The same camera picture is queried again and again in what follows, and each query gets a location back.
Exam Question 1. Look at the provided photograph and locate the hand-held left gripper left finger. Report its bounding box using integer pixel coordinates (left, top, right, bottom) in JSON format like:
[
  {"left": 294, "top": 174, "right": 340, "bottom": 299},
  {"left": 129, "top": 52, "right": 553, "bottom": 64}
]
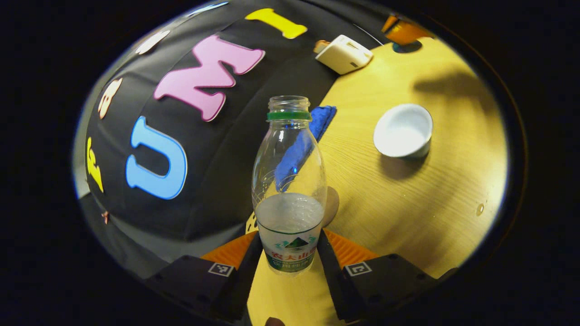
[{"left": 145, "top": 231, "right": 263, "bottom": 324}]

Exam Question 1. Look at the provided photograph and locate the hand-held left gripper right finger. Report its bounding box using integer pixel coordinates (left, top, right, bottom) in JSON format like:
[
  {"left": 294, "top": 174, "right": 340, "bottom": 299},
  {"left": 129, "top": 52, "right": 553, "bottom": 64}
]
[{"left": 316, "top": 229, "right": 438, "bottom": 324}]

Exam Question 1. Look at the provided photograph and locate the round brown coaster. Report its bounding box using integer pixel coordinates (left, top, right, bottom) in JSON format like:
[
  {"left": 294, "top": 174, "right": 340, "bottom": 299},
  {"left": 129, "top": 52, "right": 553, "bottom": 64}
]
[{"left": 323, "top": 186, "right": 340, "bottom": 228}]

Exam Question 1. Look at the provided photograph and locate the clear plastic water bottle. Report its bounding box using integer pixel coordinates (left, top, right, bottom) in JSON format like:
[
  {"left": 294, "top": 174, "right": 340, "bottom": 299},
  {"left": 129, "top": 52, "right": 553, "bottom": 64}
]
[{"left": 251, "top": 95, "right": 328, "bottom": 275}]

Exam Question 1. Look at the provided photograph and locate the white teacup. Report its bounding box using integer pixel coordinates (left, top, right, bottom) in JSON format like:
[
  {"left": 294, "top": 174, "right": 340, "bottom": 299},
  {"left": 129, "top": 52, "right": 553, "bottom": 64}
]
[{"left": 373, "top": 103, "right": 434, "bottom": 159}]

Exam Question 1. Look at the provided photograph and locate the white toaster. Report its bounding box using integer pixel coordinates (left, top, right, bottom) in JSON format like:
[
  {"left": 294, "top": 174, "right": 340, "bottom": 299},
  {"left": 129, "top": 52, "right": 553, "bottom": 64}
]
[{"left": 315, "top": 35, "right": 374, "bottom": 75}]

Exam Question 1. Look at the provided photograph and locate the black backdrop cloth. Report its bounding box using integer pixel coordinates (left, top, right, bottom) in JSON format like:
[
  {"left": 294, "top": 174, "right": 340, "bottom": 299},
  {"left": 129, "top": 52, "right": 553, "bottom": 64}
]
[{"left": 72, "top": 0, "right": 395, "bottom": 272}]

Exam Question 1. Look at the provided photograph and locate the blue folded towel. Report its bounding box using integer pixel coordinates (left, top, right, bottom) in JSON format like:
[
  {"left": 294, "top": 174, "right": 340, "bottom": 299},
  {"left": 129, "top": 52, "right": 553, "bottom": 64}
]
[{"left": 309, "top": 105, "right": 338, "bottom": 142}]

